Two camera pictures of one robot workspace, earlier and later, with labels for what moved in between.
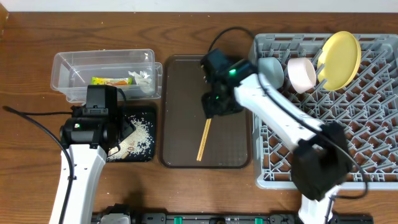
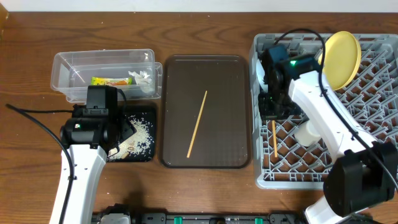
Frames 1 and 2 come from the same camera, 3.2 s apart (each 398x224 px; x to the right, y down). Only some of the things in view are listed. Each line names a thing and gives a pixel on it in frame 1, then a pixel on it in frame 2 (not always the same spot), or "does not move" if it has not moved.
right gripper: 210,110 → 263,99
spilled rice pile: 136,144 does not move
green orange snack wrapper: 111,81 does not move
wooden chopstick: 204,139 → 196,124
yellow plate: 341,55 does not move
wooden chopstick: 206,132 → 275,138
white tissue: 143,79 does not move
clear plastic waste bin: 134,72 does not move
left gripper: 127,123 does not move
